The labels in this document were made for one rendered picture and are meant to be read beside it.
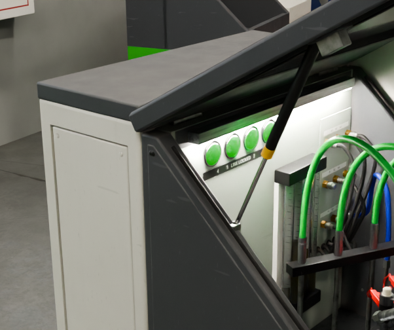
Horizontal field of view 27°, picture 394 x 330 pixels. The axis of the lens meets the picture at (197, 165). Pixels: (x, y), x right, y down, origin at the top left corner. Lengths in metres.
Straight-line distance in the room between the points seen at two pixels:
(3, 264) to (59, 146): 2.75
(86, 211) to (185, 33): 3.73
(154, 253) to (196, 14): 3.81
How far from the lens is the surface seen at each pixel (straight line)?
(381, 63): 1.94
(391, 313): 1.53
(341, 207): 1.75
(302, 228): 1.72
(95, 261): 1.65
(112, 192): 1.55
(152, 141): 1.43
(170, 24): 5.32
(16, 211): 4.98
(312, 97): 1.75
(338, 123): 1.91
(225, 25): 5.16
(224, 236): 1.38
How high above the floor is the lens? 1.88
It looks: 20 degrees down
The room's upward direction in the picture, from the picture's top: 1 degrees counter-clockwise
